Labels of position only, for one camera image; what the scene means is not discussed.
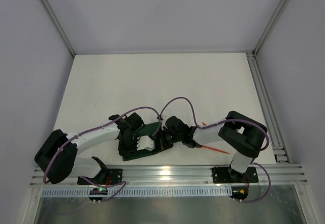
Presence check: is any dark green cloth napkin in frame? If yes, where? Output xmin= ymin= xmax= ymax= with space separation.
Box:
xmin=118 ymin=122 xmax=167 ymax=162

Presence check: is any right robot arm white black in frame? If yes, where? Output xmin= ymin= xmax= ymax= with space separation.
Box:
xmin=160 ymin=111 xmax=270 ymax=182

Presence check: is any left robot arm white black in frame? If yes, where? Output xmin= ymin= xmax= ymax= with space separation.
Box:
xmin=34 ymin=113 xmax=144 ymax=185

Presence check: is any orange plastic fork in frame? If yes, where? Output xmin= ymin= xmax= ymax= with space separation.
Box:
xmin=199 ymin=145 xmax=230 ymax=154

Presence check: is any left black controller board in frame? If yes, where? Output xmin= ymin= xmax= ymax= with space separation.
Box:
xmin=88 ymin=187 xmax=108 ymax=204

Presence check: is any black controller board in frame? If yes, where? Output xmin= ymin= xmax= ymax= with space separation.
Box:
xmin=88 ymin=187 xmax=108 ymax=204
xmin=230 ymin=186 xmax=249 ymax=202

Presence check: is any right black controller board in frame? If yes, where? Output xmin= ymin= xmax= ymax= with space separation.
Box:
xmin=230 ymin=186 xmax=249 ymax=202

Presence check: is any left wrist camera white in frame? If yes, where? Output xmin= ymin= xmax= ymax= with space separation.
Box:
xmin=137 ymin=136 xmax=155 ymax=151

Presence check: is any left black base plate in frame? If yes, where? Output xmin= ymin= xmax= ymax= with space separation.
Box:
xmin=77 ymin=168 xmax=123 ymax=186

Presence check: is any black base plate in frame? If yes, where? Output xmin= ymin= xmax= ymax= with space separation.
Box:
xmin=212 ymin=167 xmax=259 ymax=183
xmin=77 ymin=168 xmax=123 ymax=186

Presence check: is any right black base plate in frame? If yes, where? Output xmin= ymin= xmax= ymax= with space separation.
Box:
xmin=212 ymin=167 xmax=259 ymax=183

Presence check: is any slotted grey cable duct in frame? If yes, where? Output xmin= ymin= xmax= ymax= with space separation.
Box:
xmin=41 ymin=186 xmax=231 ymax=198

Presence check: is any right aluminium side rail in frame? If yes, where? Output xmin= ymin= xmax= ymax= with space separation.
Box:
xmin=246 ymin=51 xmax=291 ymax=164

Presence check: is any aluminium front rail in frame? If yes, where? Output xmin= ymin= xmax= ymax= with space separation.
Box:
xmin=29 ymin=164 xmax=308 ymax=188

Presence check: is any left aluminium corner post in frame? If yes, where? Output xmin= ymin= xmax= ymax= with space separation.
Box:
xmin=39 ymin=0 xmax=76 ymax=58

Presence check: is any aluminium corner post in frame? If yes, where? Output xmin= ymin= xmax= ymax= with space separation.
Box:
xmin=39 ymin=0 xmax=76 ymax=58
xmin=252 ymin=0 xmax=290 ymax=56

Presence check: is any right aluminium corner post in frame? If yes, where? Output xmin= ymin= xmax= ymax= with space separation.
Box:
xmin=252 ymin=0 xmax=290 ymax=56

